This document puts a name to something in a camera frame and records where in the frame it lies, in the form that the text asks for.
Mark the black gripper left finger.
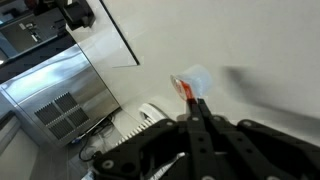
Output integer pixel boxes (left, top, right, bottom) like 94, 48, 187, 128
92, 98, 205, 180

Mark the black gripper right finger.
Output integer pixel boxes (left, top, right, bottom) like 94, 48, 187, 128
197, 98, 320, 180

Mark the white cup red inside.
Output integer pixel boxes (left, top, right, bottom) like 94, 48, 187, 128
169, 64, 214, 101

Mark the tall printed paper cup stack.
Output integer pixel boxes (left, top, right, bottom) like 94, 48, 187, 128
114, 118, 156, 148

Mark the white round tray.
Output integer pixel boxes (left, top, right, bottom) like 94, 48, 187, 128
137, 102, 170, 124

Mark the stainless steel appliance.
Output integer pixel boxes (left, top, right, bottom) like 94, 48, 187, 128
0, 43, 121, 148

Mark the white mat with black edge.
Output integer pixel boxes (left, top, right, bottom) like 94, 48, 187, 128
65, 0, 141, 69

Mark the black object on mat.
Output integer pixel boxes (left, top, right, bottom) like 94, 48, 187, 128
55, 0, 97, 32

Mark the black countertop appliance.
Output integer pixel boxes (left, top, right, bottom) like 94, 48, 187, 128
0, 0, 78, 85

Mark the black power cord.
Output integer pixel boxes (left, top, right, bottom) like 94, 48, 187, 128
70, 114, 117, 163

